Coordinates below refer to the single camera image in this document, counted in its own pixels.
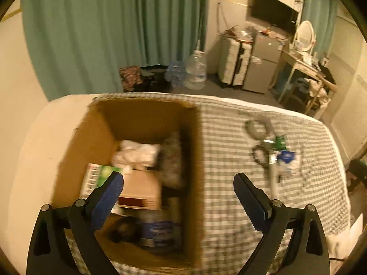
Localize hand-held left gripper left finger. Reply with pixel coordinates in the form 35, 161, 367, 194
26, 171, 124, 275

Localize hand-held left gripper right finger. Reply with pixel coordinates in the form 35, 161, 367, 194
233, 173, 331, 275

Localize green white carton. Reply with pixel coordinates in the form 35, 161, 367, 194
79, 163, 124, 215

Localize small brown carton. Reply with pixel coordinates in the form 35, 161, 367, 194
117, 170, 162, 210

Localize black round item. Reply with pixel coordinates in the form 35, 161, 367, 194
110, 216, 141, 244

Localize grey scissors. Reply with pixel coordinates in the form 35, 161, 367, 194
245, 118, 283, 201

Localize white tissue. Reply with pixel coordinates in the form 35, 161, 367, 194
112, 140, 161, 171

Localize clear plastic jar blue label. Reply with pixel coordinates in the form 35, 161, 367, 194
138, 209, 184, 253

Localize blue white small packet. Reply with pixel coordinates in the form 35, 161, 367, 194
277, 150, 301, 175

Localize green small packet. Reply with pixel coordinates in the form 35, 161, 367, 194
274, 135, 288, 151

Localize grey cloth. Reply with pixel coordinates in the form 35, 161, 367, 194
159, 132, 188, 191

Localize brown cardboard box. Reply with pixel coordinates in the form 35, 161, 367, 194
52, 97, 205, 270

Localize grey white checked blanket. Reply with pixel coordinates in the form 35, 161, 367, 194
66, 93, 352, 275

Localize white bed mattress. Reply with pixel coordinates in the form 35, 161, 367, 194
6, 92, 364, 275

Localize brown stool teal seat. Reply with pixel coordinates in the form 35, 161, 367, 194
347, 157, 367, 192

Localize floral patterned bag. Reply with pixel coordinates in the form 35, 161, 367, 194
119, 65, 143, 93

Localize white cloth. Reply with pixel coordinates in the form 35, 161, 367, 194
298, 77, 327, 104

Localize black bag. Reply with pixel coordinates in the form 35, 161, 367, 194
140, 65, 170, 91

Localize grey mini fridge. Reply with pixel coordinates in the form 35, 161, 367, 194
242, 31, 283, 94

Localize wooden chair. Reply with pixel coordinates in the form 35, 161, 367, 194
304, 74, 337, 115

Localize crushed plastic bottle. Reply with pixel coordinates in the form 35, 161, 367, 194
165, 60, 187, 88

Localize white ribbed suitcase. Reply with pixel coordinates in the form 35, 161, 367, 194
216, 36, 253, 88

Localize large clear water bottle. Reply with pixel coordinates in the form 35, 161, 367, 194
183, 50, 207, 90

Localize cream dressing desk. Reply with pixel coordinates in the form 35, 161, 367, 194
270, 47, 337, 115

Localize clear plastic bag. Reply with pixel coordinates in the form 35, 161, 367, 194
238, 30, 256, 44

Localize white oval mirror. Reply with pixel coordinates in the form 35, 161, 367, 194
292, 20, 316, 53

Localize green curtain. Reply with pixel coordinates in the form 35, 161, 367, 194
21, 0, 211, 102
302, 0, 339, 39

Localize black television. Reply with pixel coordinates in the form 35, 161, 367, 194
250, 0, 299, 34

